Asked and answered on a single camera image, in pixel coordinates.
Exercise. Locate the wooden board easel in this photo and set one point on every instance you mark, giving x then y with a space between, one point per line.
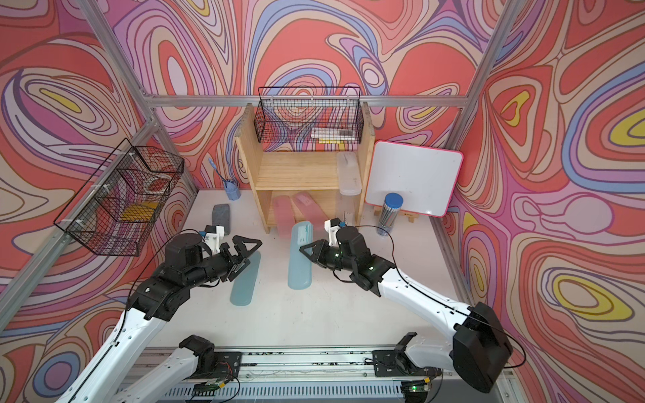
412 217

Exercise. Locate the clear pencil case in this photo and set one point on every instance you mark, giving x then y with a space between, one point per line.
346 209
348 174

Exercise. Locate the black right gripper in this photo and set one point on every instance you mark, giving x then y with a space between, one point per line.
319 253

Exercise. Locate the yellow item in side basket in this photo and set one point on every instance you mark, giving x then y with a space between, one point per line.
139 212

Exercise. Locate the teal pencil case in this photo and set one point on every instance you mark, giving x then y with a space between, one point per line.
300 267
244 284

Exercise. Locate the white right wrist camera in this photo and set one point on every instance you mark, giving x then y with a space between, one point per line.
332 226

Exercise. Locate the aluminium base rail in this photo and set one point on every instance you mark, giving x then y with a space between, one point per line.
290 375

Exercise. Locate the black wire basket on shelf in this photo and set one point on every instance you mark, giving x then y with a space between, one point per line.
285 116

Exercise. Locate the wooden two-tier shelf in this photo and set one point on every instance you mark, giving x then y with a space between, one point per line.
274 174

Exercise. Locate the blue pen cup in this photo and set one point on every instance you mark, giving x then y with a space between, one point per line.
230 186

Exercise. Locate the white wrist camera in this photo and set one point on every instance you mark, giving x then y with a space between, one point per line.
332 226
212 237

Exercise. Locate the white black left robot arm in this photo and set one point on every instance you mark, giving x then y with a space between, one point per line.
190 261

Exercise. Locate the black wire basket on frame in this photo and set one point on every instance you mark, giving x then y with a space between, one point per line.
129 174

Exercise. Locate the grey felt eraser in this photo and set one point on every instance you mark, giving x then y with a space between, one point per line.
221 217

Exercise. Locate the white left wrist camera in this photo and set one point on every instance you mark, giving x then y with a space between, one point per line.
212 237

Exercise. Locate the white board pink frame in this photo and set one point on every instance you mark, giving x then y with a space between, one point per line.
425 177

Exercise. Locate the pink pencil case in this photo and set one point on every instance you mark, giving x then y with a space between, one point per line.
284 216
311 211

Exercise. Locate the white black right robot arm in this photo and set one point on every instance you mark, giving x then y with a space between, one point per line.
477 347

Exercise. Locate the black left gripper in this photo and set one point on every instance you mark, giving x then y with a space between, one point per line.
231 260

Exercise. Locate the silver box in basket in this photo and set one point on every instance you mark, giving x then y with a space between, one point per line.
332 135

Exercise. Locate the colored pencil tube blue lid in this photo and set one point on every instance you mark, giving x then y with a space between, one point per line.
391 206

